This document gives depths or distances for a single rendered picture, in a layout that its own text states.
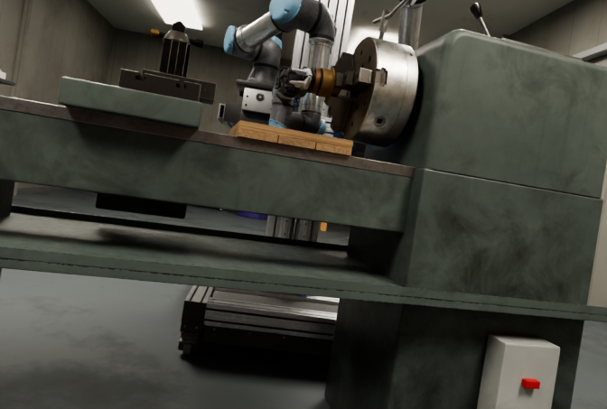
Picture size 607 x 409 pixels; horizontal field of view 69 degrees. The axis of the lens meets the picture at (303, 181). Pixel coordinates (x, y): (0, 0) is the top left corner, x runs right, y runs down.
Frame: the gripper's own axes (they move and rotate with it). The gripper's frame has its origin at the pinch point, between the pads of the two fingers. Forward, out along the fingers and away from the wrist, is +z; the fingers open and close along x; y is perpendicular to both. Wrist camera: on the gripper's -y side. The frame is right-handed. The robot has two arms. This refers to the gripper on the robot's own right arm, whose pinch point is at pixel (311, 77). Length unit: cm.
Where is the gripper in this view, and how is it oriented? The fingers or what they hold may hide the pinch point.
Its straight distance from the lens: 131.8
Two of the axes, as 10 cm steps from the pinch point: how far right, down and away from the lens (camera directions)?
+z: 2.3, 0.4, -9.7
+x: 1.5, -9.9, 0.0
